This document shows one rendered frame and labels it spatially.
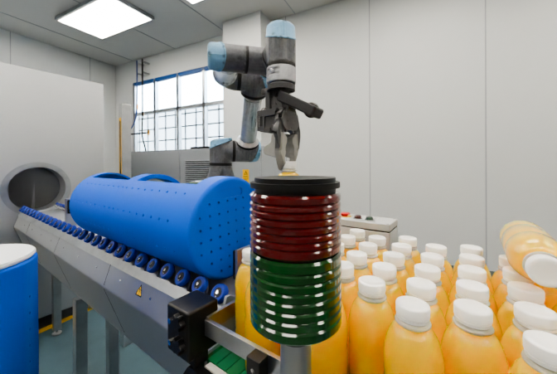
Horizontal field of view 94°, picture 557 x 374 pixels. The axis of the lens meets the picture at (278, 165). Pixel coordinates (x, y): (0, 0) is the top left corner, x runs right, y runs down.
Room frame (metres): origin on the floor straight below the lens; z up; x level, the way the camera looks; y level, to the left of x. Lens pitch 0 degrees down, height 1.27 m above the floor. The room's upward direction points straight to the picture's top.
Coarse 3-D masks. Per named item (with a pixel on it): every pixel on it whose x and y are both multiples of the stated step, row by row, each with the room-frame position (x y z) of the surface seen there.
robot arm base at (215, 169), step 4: (212, 164) 1.34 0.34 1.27; (216, 164) 1.34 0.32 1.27; (220, 164) 1.34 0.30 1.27; (224, 164) 1.34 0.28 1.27; (228, 164) 1.36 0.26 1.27; (212, 168) 1.34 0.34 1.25; (216, 168) 1.33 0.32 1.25; (220, 168) 1.34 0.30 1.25; (224, 168) 1.34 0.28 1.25; (228, 168) 1.36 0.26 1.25; (208, 172) 1.38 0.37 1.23; (212, 172) 1.33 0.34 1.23; (216, 172) 1.33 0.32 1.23; (220, 172) 1.33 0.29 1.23; (224, 172) 1.34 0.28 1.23; (228, 172) 1.35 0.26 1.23; (232, 172) 1.38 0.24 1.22; (208, 176) 1.34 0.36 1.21; (212, 176) 1.33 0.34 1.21; (224, 176) 1.34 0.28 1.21; (228, 176) 1.34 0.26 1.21; (232, 176) 1.37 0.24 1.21
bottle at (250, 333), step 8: (248, 288) 0.46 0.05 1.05; (248, 296) 0.45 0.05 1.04; (248, 304) 0.45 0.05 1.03; (248, 312) 0.45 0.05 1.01; (248, 320) 0.45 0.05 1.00; (248, 328) 0.45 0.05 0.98; (248, 336) 0.45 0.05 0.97; (256, 336) 0.44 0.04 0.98; (264, 344) 0.44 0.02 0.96; (272, 344) 0.44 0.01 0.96
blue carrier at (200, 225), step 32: (96, 192) 1.00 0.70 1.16; (128, 192) 0.86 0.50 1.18; (160, 192) 0.76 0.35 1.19; (192, 192) 0.68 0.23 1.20; (224, 192) 0.72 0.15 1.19; (96, 224) 0.97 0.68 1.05; (128, 224) 0.80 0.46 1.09; (160, 224) 0.70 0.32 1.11; (192, 224) 0.63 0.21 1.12; (224, 224) 0.71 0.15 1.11; (160, 256) 0.76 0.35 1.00; (192, 256) 0.63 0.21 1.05; (224, 256) 0.71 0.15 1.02
